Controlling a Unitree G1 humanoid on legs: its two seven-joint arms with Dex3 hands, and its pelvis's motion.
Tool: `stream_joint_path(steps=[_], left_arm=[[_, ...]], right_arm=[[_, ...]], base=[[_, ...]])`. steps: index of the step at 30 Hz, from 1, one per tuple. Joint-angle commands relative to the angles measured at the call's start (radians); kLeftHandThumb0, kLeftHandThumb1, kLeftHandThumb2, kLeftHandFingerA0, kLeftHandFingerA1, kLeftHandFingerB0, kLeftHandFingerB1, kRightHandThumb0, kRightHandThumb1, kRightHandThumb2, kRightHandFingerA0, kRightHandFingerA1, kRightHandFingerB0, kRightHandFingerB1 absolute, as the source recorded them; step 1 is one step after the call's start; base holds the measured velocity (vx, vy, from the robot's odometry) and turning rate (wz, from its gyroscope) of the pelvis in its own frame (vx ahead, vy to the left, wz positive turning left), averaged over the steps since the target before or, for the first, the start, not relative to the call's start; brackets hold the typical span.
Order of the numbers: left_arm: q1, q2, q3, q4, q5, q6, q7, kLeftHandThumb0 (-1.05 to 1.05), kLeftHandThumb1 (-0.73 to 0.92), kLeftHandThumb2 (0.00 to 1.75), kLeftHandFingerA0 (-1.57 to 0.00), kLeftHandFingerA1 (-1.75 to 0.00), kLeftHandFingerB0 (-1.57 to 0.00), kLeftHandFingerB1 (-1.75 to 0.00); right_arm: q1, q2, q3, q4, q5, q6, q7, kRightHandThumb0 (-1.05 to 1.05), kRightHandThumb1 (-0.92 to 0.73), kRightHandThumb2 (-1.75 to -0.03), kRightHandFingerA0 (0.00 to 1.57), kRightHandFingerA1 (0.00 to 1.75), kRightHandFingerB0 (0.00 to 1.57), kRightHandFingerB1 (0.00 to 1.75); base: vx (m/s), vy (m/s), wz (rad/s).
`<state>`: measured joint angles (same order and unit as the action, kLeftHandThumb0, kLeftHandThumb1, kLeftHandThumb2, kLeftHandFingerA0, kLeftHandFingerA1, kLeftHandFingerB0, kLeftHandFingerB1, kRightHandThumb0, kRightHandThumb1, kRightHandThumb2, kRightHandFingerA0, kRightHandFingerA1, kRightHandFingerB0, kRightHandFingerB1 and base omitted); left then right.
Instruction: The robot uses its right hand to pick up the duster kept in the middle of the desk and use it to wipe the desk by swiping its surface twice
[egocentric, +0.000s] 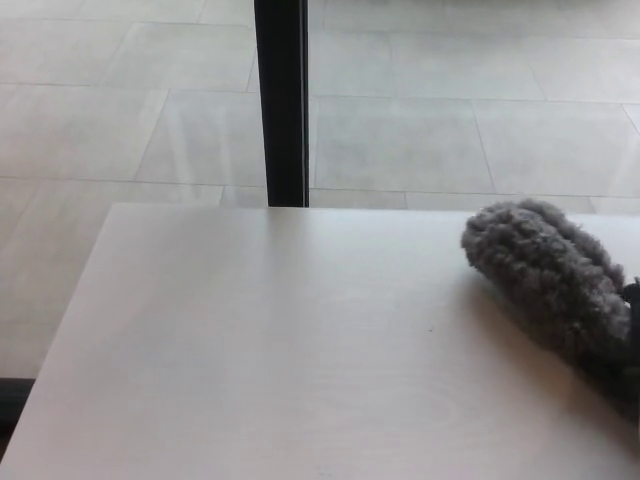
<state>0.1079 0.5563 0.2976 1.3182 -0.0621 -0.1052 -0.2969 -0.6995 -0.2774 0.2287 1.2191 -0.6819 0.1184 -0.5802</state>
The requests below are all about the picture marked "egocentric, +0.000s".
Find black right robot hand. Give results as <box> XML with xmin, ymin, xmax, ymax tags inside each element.
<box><xmin>621</xmin><ymin>276</ymin><xmax>640</xmax><ymax>322</ymax></box>

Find grey fluffy microfiber duster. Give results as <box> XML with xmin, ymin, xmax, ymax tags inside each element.
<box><xmin>459</xmin><ymin>197</ymin><xmax>640</xmax><ymax>422</ymax></box>

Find black vertical window frame post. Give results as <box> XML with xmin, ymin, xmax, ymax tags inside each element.
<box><xmin>252</xmin><ymin>0</ymin><xmax>311</xmax><ymax>208</ymax></box>

